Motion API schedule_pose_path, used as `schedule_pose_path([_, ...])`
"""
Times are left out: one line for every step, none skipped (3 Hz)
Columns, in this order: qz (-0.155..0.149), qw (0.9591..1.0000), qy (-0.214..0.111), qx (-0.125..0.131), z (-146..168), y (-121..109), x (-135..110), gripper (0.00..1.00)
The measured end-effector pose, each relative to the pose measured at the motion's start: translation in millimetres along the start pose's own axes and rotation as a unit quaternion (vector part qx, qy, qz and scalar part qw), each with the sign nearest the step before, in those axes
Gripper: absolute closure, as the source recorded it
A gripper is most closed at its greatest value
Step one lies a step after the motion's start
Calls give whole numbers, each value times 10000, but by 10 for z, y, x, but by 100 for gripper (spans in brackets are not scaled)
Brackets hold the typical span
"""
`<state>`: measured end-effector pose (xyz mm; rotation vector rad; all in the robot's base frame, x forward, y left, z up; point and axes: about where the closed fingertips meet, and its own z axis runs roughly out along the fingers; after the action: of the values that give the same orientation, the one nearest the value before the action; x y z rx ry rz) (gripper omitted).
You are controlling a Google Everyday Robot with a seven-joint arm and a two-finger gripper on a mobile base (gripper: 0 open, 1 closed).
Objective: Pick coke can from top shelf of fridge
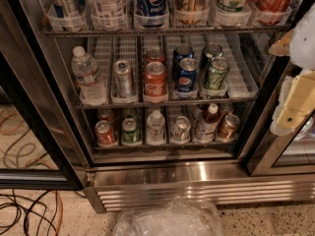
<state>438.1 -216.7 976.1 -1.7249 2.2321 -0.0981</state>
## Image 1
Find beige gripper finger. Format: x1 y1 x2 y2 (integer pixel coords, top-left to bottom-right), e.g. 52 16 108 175
269 29 293 57
270 70 315 136

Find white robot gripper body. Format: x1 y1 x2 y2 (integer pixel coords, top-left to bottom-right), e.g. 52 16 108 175
289 4 315 71

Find red coke can top shelf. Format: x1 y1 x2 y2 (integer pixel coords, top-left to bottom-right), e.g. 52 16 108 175
251 0 291 26

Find rear green soda can middle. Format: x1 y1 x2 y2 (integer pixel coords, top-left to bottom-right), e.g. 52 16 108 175
199 43 223 76

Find front green soda can middle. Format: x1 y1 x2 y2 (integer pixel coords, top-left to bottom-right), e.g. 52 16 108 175
203 57 229 90

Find orange brown can bottom shelf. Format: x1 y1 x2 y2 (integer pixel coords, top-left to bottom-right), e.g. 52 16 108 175
218 114 240 140

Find amber tea bottle bottom shelf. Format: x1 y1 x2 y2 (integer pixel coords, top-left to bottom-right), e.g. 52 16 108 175
195 103 220 143

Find rear blue pepsi can middle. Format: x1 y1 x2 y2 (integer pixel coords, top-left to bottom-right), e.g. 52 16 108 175
172 44 194 80

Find front blue pepsi can middle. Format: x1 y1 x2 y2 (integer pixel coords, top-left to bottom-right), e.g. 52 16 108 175
175 57 198 92

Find brown striped can top shelf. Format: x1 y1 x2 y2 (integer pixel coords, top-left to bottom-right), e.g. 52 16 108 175
175 0 206 25

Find white green can bottom shelf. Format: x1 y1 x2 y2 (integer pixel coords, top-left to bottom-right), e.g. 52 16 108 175
171 116 191 143

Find rear red coke can middle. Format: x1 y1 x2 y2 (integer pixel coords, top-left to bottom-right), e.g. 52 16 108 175
145 46 165 64

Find front red coke can middle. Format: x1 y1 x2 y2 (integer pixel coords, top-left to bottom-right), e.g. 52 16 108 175
145 62 166 97

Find blue pepsi can top shelf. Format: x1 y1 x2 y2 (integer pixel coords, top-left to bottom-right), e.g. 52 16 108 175
136 0 166 28

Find clear water bottle bottom shelf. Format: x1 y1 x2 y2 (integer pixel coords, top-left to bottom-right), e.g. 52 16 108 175
146 110 165 146

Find clear water bottle shelf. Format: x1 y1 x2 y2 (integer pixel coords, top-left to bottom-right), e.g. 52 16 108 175
71 46 106 106
146 110 165 146

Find stainless steel glass-door fridge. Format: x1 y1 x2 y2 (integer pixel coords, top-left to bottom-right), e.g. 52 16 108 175
0 0 314 213

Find silver soda can middle shelf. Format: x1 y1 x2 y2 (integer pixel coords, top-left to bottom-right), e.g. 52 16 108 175
113 60 134 98

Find white labelled can top shelf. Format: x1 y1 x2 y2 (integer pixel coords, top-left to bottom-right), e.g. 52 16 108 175
93 0 127 30

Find rear red can bottom shelf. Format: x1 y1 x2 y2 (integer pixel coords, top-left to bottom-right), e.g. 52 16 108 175
97 108 115 125

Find red can bottom shelf front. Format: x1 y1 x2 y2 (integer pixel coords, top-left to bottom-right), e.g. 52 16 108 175
94 120 116 146

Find clear water bottle middle shelf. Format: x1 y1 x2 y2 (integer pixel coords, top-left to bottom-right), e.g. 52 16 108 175
71 46 106 106

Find white blue can top left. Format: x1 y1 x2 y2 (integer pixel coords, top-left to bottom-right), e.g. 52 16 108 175
48 0 88 32

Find empty clear plastic tray middle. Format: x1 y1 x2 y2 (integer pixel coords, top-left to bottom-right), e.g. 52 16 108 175
208 33 259 99

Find clear plastic bag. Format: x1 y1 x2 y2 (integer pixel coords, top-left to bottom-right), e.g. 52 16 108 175
113 197 223 236

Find orange cable on floor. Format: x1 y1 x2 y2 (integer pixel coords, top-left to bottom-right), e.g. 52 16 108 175
48 190 64 236

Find black cables on floor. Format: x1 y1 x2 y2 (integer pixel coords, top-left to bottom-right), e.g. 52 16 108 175
0 189 87 236

